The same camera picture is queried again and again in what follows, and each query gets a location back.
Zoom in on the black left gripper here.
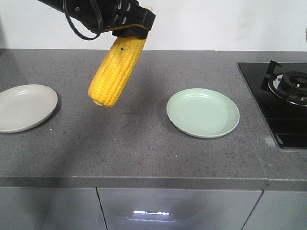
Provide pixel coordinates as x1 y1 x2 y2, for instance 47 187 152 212
64 0 155 39

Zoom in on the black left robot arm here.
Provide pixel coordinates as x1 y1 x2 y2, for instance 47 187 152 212
42 0 155 40

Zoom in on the black glass gas stove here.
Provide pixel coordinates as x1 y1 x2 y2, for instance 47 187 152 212
238 60 307 149

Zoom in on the grey lower cabinet door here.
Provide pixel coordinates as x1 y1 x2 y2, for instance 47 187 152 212
97 188 262 230

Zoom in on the black left camera cable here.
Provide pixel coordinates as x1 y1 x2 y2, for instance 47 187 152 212
62 0 104 41

